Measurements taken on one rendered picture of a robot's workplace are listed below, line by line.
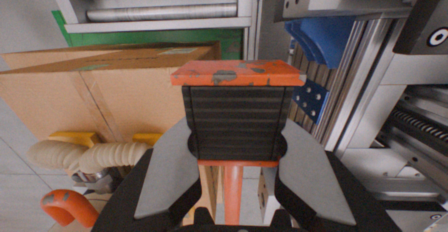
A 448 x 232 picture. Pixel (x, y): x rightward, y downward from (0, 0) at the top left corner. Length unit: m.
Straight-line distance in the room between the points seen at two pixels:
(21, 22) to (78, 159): 1.72
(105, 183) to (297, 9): 0.43
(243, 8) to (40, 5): 1.55
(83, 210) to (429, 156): 0.58
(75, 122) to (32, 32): 1.55
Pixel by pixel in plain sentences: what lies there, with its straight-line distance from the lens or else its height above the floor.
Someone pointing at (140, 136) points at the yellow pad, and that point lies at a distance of 0.35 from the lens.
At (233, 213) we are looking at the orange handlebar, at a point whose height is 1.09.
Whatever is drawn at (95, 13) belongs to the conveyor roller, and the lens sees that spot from 0.83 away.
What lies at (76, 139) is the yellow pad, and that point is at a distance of 0.45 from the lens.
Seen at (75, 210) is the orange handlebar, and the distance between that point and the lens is 0.34.
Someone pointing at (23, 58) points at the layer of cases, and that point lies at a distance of 1.16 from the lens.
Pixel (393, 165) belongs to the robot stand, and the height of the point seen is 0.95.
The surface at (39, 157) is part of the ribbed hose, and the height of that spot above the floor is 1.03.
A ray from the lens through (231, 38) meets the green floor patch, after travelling 1.19.
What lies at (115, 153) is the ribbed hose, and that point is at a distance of 0.30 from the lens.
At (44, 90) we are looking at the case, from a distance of 0.45.
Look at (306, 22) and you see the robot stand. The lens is 0.31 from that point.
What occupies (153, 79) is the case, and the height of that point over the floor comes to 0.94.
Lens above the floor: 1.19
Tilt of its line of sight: 62 degrees down
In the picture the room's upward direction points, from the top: 175 degrees counter-clockwise
